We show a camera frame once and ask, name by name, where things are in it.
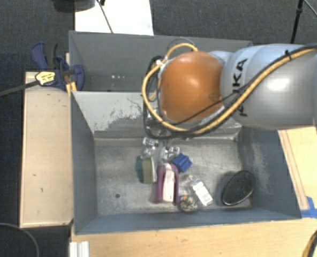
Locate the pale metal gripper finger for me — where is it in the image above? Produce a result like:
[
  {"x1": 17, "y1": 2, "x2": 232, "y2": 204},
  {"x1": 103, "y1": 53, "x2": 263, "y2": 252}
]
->
[
  {"x1": 159, "y1": 143, "x2": 180, "y2": 166},
  {"x1": 141, "y1": 137, "x2": 160, "y2": 160}
]

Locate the green and tan sponge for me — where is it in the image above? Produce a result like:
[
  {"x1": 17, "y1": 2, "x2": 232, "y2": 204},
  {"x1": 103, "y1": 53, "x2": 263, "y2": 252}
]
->
[{"x1": 135, "y1": 155, "x2": 158, "y2": 185}]

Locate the grey metal bin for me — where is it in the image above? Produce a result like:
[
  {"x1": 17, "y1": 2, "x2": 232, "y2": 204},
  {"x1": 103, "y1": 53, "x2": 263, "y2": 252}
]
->
[{"x1": 68, "y1": 30, "x2": 303, "y2": 236}]

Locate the clear packet with white label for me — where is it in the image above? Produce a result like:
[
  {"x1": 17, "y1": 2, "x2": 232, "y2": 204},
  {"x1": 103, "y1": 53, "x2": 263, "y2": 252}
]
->
[{"x1": 186, "y1": 175, "x2": 214, "y2": 207}]

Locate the speckled ball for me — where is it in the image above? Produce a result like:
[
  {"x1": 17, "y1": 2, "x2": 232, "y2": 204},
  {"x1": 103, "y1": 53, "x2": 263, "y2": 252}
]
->
[{"x1": 178, "y1": 194, "x2": 199, "y2": 213}]

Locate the pale wood flat board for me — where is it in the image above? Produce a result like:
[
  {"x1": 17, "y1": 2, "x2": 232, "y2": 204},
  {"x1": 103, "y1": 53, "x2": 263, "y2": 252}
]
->
[{"x1": 19, "y1": 71, "x2": 75, "y2": 229}]

